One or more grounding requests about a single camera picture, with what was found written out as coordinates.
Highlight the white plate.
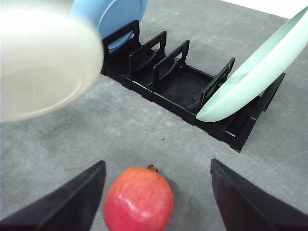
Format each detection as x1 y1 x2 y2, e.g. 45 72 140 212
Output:
0 1 104 123

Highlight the red pomegranate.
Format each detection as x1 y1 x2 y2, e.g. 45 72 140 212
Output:
103 164 174 231

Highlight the black plate rack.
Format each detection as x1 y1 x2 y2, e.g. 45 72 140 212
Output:
101 20 286 152

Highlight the blue plate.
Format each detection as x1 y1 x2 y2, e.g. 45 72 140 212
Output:
71 0 148 52

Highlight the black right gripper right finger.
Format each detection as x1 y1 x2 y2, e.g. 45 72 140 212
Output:
210 159 308 231

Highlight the green plate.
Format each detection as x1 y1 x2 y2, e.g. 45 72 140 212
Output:
196 6 308 123

